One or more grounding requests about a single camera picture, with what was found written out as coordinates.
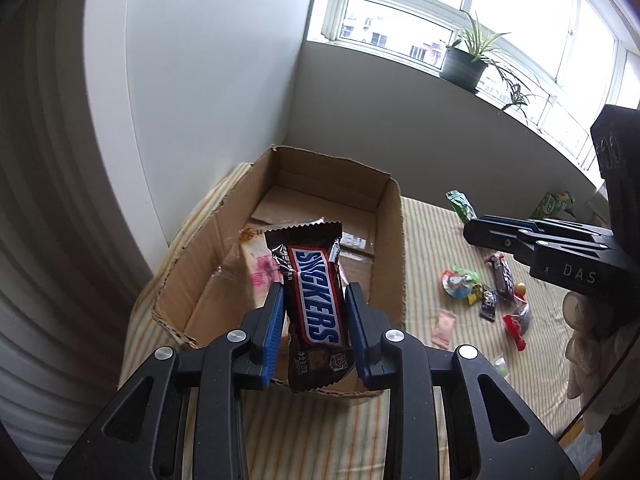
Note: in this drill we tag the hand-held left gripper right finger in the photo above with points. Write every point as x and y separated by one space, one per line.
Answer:
357 332

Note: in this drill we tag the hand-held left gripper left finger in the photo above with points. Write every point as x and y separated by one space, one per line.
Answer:
272 332

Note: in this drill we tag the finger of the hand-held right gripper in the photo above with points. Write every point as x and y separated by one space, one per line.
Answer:
500 240
560 228

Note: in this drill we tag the bread packet with pink print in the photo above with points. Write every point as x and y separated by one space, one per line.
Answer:
257 272

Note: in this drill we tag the black snack packet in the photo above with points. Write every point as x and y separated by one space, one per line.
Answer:
488 305

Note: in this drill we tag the cardboard box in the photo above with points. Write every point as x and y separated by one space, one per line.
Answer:
320 170

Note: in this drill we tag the person's right hand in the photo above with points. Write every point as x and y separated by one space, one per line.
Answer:
595 360

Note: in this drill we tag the green carton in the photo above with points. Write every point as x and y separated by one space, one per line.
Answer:
550 205

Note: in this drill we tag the small brown chocolate bar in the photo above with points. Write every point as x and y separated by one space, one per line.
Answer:
502 275

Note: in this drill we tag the small yellow candy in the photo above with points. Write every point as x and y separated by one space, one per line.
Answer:
520 288

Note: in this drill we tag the green snack packet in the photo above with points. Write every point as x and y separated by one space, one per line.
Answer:
460 205

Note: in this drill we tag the colourful candy packet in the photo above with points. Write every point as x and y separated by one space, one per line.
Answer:
460 282

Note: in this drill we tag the striped tablecloth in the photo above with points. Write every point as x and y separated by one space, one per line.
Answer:
425 232

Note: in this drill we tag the pink sachet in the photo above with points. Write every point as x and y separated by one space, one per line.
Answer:
443 330

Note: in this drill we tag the clear packet with red ends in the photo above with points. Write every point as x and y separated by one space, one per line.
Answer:
515 327

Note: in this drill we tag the small green candy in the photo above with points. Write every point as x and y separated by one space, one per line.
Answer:
500 366

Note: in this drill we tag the potted green plant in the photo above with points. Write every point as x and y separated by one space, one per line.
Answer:
462 67

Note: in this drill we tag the white ribbed blind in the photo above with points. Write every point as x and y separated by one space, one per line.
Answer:
50 210

